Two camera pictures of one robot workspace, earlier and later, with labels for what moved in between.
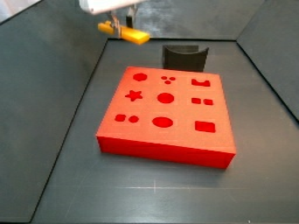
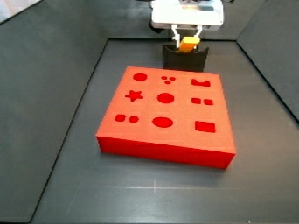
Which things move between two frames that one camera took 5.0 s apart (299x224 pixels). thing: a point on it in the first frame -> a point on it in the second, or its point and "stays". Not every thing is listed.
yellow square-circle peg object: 132,35 -> 188,44
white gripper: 97,6 -> 186,12
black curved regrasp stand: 182,57 stays
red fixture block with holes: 169,114 stays
